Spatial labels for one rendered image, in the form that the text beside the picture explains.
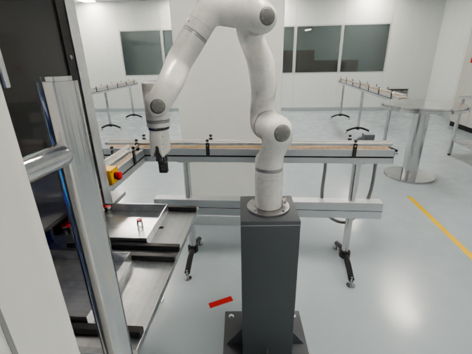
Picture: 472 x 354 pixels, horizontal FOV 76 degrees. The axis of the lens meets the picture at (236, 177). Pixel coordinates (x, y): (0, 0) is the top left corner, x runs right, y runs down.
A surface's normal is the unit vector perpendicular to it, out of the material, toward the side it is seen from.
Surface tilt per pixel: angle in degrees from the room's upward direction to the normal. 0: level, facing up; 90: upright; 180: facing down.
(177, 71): 53
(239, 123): 90
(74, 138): 90
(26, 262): 90
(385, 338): 0
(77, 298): 0
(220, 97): 90
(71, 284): 0
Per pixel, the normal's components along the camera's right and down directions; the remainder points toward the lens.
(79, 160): 0.68, 0.26
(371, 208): -0.08, 0.37
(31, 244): 0.98, 0.04
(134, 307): -0.02, -0.93
